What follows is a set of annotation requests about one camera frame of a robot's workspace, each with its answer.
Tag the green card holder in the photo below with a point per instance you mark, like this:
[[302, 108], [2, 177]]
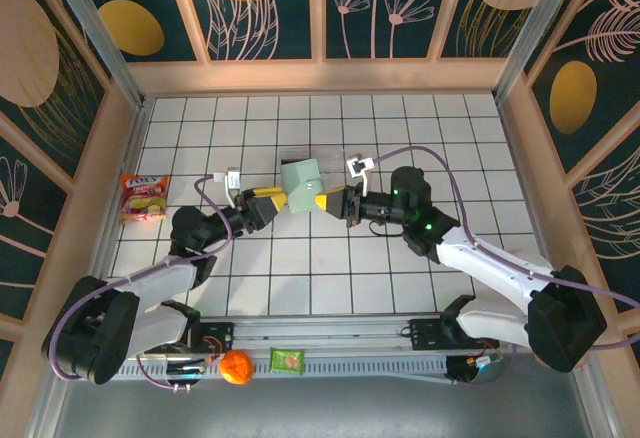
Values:
[[300, 183]]

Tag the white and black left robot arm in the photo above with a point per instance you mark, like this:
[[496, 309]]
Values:
[[160, 278]]

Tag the clear acrylic card stand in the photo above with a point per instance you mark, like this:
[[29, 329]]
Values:
[[331, 158]]

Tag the red Fox's candy bag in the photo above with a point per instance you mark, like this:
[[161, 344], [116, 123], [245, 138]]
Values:
[[145, 198]]

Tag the black controller box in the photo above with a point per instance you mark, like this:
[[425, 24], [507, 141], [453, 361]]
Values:
[[465, 368], [185, 370]]

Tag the orange mandarin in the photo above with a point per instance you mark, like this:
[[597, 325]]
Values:
[[236, 367]]

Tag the green snack packet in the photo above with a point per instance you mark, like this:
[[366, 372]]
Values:
[[287, 360]]

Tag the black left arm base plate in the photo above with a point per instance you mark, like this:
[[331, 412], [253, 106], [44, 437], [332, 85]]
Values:
[[220, 333]]

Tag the aluminium table side rail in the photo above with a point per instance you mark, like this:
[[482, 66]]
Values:
[[529, 183], [132, 143]]

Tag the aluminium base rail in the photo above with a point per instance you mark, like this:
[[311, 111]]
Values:
[[320, 330]]

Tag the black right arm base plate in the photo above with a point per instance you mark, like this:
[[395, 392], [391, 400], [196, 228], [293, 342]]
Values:
[[425, 333]]

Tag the aluminium corner post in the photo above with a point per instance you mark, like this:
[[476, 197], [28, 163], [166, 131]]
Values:
[[537, 33], [97, 33]]

